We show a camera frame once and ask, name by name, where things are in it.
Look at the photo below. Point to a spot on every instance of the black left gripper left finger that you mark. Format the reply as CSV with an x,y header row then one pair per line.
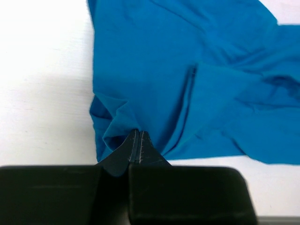
x,y
117,162

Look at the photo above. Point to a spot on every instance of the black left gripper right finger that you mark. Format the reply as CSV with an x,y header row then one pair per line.
x,y
146,154

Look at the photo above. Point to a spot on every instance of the blue t shirt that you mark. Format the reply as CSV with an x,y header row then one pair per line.
x,y
205,78

